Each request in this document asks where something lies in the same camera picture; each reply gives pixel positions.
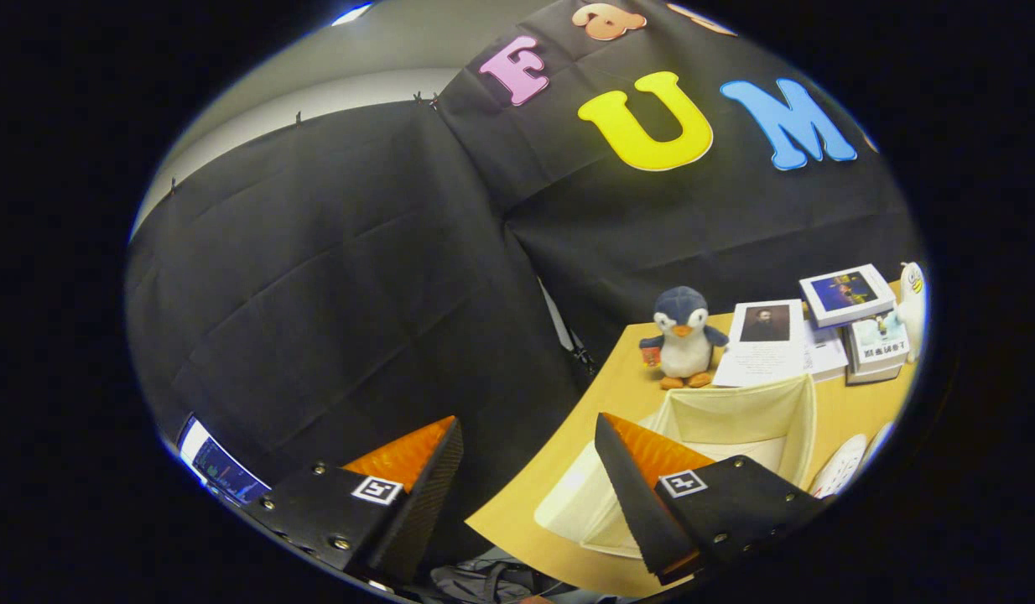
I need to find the white duck plush toy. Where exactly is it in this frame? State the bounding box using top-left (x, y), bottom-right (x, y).
top-left (895, 262), bottom-right (928, 363)

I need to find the grey penguin plush toy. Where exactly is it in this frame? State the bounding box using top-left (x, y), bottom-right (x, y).
top-left (639, 286), bottom-right (730, 390)

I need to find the white book with dark picture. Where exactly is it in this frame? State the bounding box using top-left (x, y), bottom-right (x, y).
top-left (799, 264), bottom-right (897, 329)

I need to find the black backdrop cloth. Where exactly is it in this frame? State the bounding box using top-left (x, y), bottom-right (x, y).
top-left (123, 0), bottom-right (925, 580)

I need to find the white booklet with portrait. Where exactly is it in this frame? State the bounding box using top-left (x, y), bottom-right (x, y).
top-left (713, 299), bottom-right (808, 388)

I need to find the thin white book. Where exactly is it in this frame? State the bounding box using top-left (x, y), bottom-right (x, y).
top-left (803, 323), bottom-right (850, 383)

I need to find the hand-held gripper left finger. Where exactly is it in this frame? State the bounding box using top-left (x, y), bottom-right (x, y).
top-left (245, 415), bottom-right (465, 586)

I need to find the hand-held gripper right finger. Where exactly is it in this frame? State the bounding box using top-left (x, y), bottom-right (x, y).
top-left (595, 413), bottom-right (833, 586)

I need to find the cream fabric storage box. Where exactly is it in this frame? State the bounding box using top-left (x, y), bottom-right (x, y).
top-left (534, 375), bottom-right (819, 559)

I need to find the grey cloth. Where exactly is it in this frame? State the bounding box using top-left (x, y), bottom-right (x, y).
top-left (429, 558), bottom-right (569, 604)

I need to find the computer monitor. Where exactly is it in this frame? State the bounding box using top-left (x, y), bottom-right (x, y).
top-left (178, 417), bottom-right (273, 506)

